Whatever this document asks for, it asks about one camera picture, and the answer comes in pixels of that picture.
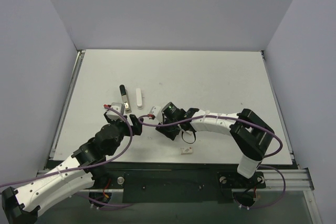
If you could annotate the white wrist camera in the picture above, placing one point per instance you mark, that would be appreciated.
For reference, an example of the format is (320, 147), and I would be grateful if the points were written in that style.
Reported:
(155, 113)
(114, 111)

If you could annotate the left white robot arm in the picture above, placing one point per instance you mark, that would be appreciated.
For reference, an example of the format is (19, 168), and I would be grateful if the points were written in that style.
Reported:
(77, 172)

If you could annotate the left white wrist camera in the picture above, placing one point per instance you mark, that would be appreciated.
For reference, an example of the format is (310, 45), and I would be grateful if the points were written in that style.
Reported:
(114, 111)

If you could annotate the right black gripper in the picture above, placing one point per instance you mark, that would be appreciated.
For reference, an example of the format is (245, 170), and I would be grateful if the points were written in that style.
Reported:
(165, 129)

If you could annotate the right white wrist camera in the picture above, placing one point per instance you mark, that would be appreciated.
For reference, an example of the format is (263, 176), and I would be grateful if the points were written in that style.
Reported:
(155, 113)

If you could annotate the white stapler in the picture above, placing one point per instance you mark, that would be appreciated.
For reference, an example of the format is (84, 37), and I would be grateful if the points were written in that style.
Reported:
(139, 98)

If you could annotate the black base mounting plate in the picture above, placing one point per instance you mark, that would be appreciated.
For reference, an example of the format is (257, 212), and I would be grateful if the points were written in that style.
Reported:
(132, 183)

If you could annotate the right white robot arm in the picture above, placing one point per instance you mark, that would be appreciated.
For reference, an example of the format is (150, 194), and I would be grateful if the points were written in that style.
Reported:
(252, 135)

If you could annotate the small metal stapler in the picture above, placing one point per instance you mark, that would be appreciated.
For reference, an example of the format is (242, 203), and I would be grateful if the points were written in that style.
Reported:
(125, 98)

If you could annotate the staple box with red label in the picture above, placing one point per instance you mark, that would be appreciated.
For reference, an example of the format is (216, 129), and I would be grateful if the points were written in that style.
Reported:
(186, 150)

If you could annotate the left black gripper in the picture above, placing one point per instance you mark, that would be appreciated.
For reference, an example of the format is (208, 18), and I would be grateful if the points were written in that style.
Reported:
(124, 123)

